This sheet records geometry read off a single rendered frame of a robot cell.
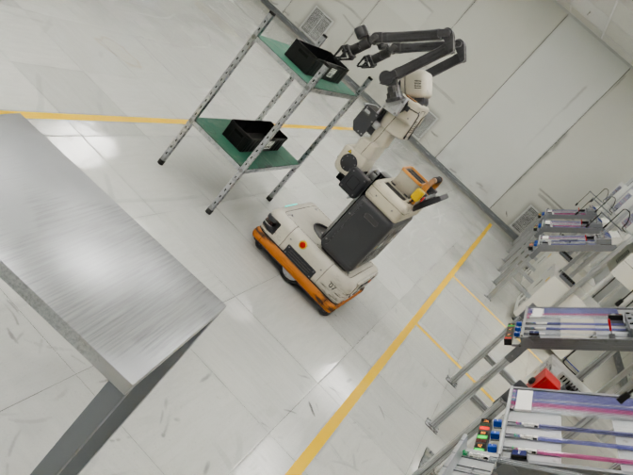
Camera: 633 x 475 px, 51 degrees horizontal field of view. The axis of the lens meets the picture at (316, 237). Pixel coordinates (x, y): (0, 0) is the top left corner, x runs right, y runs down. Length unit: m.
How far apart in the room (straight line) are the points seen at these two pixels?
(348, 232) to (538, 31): 7.73
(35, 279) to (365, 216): 2.62
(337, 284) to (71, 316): 2.62
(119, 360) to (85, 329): 0.08
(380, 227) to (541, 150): 7.44
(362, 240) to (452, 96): 7.53
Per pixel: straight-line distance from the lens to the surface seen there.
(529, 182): 11.01
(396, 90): 3.72
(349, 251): 3.79
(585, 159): 10.99
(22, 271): 1.35
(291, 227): 3.87
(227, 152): 3.87
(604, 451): 3.98
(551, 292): 7.03
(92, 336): 1.31
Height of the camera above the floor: 1.60
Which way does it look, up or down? 19 degrees down
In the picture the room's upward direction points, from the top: 42 degrees clockwise
